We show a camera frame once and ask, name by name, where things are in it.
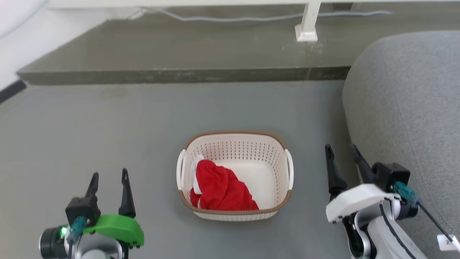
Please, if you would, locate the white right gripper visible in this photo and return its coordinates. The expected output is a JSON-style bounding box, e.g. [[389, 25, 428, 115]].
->
[[325, 144, 401, 224]]

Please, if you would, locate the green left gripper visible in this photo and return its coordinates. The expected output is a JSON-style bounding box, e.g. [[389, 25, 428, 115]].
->
[[83, 168, 145, 249]]

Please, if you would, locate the white perforated plastic laundry basket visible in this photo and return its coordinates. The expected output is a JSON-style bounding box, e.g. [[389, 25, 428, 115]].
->
[[176, 130, 294, 221]]

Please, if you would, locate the grey fabric sofa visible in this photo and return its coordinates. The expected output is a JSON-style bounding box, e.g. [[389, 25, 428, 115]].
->
[[341, 31, 460, 259]]

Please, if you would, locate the white garment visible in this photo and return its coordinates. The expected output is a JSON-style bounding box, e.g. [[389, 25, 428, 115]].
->
[[193, 154, 206, 195]]

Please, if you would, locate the red garment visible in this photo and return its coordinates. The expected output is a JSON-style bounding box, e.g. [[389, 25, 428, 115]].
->
[[190, 159, 259, 211]]

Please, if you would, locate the black baseboard strip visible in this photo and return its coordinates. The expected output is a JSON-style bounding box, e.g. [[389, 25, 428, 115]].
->
[[0, 79, 28, 105]]

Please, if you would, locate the grey concrete raised step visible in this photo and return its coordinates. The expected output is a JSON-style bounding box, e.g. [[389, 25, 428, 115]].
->
[[16, 3, 460, 86]]

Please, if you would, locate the teal plug black left cable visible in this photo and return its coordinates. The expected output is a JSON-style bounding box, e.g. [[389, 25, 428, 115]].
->
[[67, 216, 88, 259]]

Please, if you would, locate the teal plug black cable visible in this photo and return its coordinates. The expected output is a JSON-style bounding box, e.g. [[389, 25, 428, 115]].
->
[[67, 216, 88, 259], [393, 181, 454, 238]]

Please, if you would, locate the teal plug black right cable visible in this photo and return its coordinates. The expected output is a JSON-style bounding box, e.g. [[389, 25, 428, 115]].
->
[[393, 181, 454, 238]]

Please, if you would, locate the white cable tag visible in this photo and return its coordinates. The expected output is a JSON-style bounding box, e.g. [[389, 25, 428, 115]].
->
[[437, 234, 460, 252]]

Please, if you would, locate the thin pale cable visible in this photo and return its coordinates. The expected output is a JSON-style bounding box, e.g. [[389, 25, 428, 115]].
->
[[153, 8, 393, 23]]

